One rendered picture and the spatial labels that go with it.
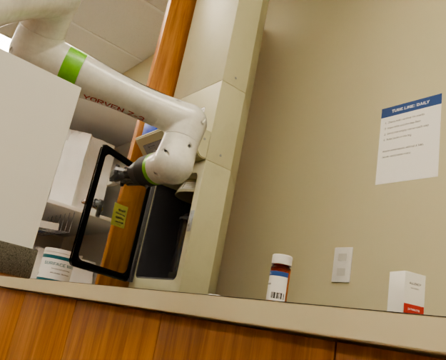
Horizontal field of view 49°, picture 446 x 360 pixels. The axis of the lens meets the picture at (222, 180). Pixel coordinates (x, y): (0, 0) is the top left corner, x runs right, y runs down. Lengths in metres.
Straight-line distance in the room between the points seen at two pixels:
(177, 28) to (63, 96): 1.42
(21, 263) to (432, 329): 0.52
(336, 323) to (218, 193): 0.99
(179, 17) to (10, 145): 1.54
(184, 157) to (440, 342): 0.83
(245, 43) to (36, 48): 0.83
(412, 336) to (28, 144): 0.57
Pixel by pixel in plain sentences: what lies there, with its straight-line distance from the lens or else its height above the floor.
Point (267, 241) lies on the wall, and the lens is 1.90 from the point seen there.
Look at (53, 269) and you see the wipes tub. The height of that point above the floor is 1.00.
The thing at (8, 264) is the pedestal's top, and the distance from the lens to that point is 0.71.
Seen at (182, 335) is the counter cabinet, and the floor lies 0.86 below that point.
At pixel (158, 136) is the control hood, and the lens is 1.71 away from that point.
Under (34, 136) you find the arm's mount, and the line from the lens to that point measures 0.76.
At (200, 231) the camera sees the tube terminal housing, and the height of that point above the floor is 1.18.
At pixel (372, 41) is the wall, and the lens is 1.95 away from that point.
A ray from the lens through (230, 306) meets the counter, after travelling 0.84.
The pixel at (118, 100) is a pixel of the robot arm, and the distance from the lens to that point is 1.30.
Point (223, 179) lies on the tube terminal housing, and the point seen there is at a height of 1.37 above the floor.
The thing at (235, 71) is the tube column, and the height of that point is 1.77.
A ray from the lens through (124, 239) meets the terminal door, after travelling 1.72.
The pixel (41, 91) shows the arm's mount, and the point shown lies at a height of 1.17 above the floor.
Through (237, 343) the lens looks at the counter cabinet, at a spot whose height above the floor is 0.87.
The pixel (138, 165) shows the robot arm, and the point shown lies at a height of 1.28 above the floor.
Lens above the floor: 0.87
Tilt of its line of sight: 18 degrees up
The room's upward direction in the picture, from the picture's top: 11 degrees clockwise
